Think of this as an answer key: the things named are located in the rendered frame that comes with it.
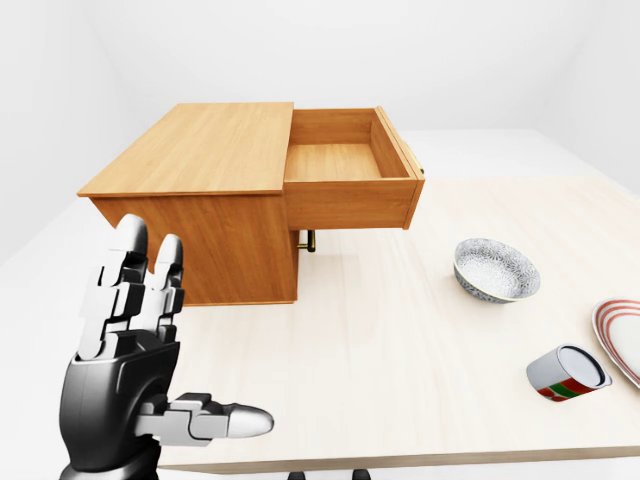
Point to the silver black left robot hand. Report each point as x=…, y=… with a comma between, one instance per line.
x=107, y=385

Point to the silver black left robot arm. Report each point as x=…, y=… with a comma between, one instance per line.
x=120, y=472

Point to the wooden cabinet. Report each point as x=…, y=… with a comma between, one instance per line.
x=200, y=200

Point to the open wooden drawer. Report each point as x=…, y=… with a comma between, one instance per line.
x=345, y=190

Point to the small dark shape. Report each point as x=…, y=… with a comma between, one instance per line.
x=296, y=475
x=360, y=475

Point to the patterned grey white bowl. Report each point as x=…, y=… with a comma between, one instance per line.
x=497, y=270

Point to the silver tin with red label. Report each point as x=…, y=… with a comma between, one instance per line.
x=560, y=375

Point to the white plate with red rings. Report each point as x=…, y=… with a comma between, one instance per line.
x=620, y=335

